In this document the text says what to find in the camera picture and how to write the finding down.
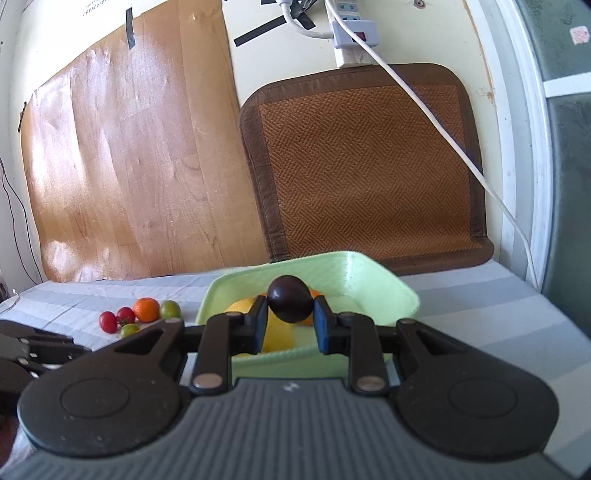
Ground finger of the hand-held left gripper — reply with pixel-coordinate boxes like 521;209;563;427
0;320;75;345
18;342;95;371

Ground white power cable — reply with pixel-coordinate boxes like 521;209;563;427
325;0;540;291

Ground thin black cable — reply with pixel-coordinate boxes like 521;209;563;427
0;156;43;284

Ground brown woven mat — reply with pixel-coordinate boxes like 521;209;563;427
239;63;495;278

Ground blue striped bed sheet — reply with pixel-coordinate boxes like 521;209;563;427
0;261;591;480

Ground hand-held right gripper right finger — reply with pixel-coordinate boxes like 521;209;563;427
312;295;483;395

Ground black tape strip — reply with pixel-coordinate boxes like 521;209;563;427
233;13;317;47
124;7;138;49

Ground short white cable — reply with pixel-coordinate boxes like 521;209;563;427
276;0;334;38

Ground light green plastic basket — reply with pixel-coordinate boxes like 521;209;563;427
196;250;420;380

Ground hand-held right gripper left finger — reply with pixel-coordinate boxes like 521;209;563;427
95;295;269;397

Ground large yellow citrus fruit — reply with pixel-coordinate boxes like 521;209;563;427
225;298;298;354

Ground dark purple plum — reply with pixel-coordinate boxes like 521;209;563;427
269;275;314;324

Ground small tangerine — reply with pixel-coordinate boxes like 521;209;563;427
134;298;161;323

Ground wood grain board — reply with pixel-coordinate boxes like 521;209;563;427
19;0;273;283

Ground orange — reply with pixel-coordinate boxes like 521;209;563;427
301;288;324;328

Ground frosted glass window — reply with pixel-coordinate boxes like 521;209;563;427
480;0;591;356

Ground white power strip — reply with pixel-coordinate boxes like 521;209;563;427
323;0;380;49

